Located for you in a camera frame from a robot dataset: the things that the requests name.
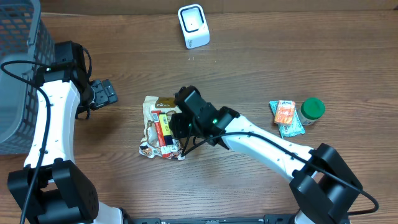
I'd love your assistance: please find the yellow highlighter pen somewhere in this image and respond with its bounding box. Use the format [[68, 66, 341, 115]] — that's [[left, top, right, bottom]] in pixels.
[[159, 113, 173, 146]]

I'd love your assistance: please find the brown snack pouch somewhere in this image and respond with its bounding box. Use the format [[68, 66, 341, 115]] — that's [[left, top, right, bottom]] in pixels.
[[139, 96, 185, 161]]

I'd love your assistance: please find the orange Kleenex tissue pack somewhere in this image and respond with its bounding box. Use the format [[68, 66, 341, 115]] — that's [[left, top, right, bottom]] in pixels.
[[274, 100, 295, 125]]

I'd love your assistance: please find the teal wet wipes pack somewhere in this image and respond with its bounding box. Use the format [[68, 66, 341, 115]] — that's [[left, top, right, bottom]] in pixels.
[[269, 100, 305, 138]]

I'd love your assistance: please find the green lid jar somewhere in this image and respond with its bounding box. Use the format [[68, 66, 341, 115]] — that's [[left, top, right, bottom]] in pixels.
[[298, 98, 325, 126]]

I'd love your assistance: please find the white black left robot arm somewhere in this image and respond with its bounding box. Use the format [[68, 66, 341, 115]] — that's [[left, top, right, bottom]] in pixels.
[[7, 41, 130, 224]]

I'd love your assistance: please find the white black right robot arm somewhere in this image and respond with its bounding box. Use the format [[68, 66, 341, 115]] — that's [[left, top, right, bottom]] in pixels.
[[170, 86, 363, 223]]

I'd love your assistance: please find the white barcode scanner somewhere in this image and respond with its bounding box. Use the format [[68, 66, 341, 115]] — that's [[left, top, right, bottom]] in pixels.
[[177, 4, 210, 49]]

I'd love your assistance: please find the dark grey mesh basket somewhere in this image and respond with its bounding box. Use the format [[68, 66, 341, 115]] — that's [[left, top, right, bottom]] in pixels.
[[0, 0, 57, 155]]

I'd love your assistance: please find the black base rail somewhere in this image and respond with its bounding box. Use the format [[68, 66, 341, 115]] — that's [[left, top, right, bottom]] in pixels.
[[124, 214, 295, 224]]

